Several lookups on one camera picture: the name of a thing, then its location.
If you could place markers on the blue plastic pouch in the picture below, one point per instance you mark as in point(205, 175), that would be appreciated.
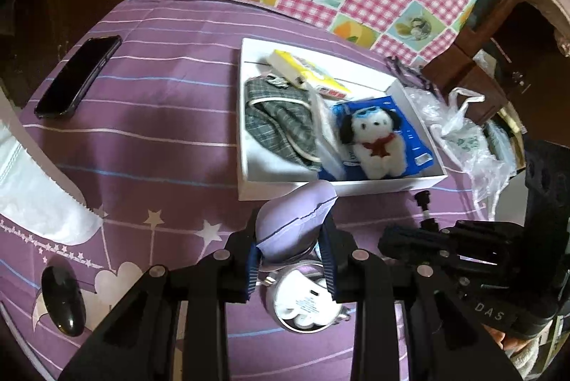
point(418, 155)

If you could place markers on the white paper roll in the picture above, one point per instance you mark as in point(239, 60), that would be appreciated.
point(35, 194)

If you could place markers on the clear plastic bag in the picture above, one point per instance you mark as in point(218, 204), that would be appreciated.
point(466, 145)

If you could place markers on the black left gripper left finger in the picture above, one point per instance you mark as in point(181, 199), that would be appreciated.
point(137, 339)

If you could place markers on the black oval mouse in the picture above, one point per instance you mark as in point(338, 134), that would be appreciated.
point(63, 300)

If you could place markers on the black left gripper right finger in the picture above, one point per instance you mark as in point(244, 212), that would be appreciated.
point(409, 323)

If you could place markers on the dark wooden cabinet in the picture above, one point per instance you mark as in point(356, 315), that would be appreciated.
point(507, 51)

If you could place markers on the round silver tin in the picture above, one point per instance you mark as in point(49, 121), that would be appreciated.
point(297, 298)

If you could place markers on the purple pump bottle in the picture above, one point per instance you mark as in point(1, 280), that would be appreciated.
point(428, 223)

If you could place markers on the grey plaid fabric pouch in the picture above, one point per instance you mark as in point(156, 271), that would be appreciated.
point(278, 116)

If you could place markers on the black hair band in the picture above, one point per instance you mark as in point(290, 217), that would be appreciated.
point(410, 77)

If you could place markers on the lilac soft pouch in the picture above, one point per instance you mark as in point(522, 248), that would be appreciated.
point(288, 226)

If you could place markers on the white plush dog toy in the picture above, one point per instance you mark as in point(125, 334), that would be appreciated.
point(373, 134)

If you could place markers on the person's right hand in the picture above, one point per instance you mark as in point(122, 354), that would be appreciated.
point(523, 354)

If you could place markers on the white shallow cardboard box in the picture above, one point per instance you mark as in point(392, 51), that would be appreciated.
point(262, 175)

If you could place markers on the yellow tissue pack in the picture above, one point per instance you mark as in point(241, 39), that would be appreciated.
point(302, 74)

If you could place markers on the black smartphone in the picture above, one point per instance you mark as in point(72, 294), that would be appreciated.
point(73, 81)

